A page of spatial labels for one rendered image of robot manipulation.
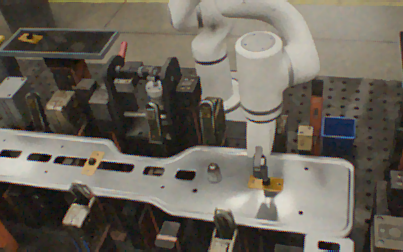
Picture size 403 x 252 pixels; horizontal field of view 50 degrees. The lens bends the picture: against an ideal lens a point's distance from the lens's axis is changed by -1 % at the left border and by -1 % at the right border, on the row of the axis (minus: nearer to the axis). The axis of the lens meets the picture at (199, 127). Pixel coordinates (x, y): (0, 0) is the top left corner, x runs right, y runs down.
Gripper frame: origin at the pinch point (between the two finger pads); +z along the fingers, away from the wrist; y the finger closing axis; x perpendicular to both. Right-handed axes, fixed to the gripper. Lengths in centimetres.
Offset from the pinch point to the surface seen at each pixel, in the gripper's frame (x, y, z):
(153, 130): -32.5, -11.7, 6.4
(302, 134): 7.5, -10.8, 1.8
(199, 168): -17.0, -2.0, 8.4
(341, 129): 18, -47, 35
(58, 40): -70, -34, -7
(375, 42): 42, -216, 111
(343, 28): 19, -233, 112
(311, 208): 11.3, 6.0, 7.9
